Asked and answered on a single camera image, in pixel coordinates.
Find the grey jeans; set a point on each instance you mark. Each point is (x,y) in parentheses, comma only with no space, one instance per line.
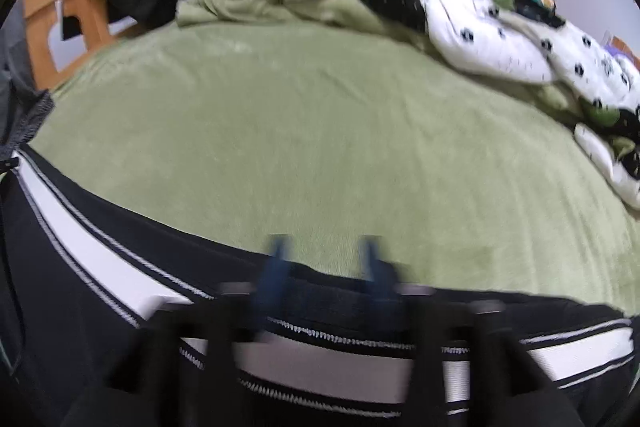
(20,107)

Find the wooden bed frame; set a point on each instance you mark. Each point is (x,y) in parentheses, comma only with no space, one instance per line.
(85,7)

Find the green fleece blanket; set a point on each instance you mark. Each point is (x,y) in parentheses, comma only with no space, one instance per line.
(300,132)

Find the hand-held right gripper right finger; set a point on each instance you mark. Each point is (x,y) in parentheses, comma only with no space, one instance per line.
(374,264)

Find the black white-striped pants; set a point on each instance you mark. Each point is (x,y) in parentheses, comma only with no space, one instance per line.
(75,332)

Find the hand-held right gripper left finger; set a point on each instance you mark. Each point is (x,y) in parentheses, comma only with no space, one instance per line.
(272,269)

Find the white floral quilt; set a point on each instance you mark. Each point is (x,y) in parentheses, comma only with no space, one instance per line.
(475,32)

